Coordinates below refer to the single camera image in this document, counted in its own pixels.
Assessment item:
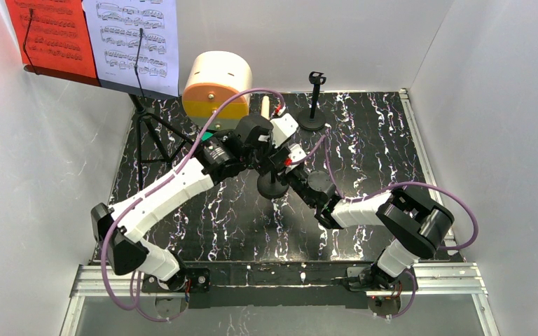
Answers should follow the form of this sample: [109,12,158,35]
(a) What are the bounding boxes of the black desktop microphone stand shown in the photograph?
[256,160,289,200]

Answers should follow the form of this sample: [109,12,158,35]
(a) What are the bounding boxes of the pink microphone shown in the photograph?
[260,95,270,120]

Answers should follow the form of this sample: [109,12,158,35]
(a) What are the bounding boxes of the black tripod music stand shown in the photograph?
[22,64,195,204]

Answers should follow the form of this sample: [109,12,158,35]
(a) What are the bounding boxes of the white sheet music page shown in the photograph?
[82,0,179,97]

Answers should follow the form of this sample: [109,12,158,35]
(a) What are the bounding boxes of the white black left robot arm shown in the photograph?
[90,113,298,286]

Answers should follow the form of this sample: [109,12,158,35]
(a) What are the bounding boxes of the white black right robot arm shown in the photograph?
[279,167,455,291]

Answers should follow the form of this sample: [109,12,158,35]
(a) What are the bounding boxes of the green and grey eraser block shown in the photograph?
[201,132,214,141]

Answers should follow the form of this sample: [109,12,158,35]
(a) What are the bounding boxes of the round three-colour drawer cabinet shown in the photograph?
[181,50,252,127]

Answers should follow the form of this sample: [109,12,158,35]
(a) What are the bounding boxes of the red sheet music page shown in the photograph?
[5,0,100,87]

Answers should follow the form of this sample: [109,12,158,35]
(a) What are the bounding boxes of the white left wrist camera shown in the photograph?
[270,113,298,148]

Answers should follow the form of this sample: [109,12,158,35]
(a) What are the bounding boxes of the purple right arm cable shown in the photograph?
[292,127,480,319]

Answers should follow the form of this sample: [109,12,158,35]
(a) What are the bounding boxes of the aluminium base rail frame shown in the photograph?
[60,89,501,336]

